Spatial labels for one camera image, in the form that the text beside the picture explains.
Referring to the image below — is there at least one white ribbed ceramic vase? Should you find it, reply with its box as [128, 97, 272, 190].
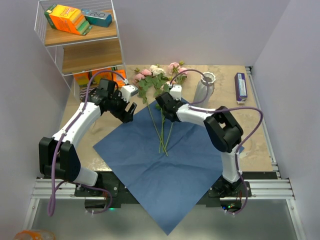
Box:
[193, 72, 216, 108]

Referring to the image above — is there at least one aluminium frame rail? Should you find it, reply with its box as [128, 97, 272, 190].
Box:
[23, 66, 307, 240]

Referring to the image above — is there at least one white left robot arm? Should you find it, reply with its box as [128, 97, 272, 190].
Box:
[38, 79, 138, 196]

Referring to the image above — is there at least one purple wavy striped cloth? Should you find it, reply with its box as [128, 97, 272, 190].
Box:
[79, 88, 91, 102]

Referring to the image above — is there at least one teal toothpaste box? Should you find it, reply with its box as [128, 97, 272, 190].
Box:
[81, 8, 113, 28]

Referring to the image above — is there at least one purple rectangular box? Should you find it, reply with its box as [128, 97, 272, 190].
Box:
[234, 72, 248, 105]

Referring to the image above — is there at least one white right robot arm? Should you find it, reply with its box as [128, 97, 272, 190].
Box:
[155, 92, 244, 197]

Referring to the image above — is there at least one orange box bottom right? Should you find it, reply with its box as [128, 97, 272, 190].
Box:
[112, 69, 127, 88]

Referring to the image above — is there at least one orange box bottom middle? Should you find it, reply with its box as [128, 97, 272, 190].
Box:
[91, 68, 113, 85]

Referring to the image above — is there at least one orange box bottom left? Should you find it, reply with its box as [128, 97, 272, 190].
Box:
[72, 72, 90, 87]

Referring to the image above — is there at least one blue wrapping paper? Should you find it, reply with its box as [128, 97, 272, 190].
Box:
[92, 97, 245, 236]

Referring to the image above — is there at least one white wire wooden shelf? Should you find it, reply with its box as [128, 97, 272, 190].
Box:
[34, 0, 126, 100]

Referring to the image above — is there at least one orange box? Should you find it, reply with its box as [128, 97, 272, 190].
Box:
[72, 72, 90, 87]
[112, 69, 127, 88]
[91, 68, 113, 85]

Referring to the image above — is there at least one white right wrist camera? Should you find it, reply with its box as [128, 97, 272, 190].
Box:
[169, 84, 182, 101]

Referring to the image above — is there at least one beige ribbon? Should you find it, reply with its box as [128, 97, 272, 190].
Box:
[89, 120, 105, 135]

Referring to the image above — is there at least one pink white rose stem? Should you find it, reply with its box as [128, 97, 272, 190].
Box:
[149, 64, 168, 156]

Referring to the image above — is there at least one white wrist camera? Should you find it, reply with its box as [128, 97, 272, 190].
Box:
[120, 84, 139, 103]
[169, 84, 182, 101]

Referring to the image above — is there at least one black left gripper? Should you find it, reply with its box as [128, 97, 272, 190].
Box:
[108, 90, 137, 123]

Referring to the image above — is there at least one orange sponge pack top shelf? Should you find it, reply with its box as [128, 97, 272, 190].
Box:
[44, 4, 92, 36]

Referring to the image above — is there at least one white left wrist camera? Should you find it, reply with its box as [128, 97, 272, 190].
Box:
[120, 84, 139, 103]

